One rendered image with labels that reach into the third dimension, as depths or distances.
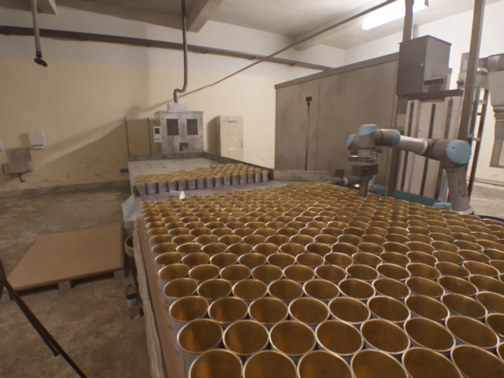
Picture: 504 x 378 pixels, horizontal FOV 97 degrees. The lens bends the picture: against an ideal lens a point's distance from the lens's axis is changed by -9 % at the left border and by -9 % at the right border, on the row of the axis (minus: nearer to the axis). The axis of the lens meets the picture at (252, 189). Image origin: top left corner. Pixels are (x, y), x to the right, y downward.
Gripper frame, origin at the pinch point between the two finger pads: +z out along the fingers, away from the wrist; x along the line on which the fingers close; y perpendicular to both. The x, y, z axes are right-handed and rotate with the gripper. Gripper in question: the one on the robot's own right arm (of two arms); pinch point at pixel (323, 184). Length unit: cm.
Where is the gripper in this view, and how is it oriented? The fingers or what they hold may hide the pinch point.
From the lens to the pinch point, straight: 165.9
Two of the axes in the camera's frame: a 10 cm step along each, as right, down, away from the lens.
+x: -5.2, -1.7, 8.3
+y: 0.2, 9.8, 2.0
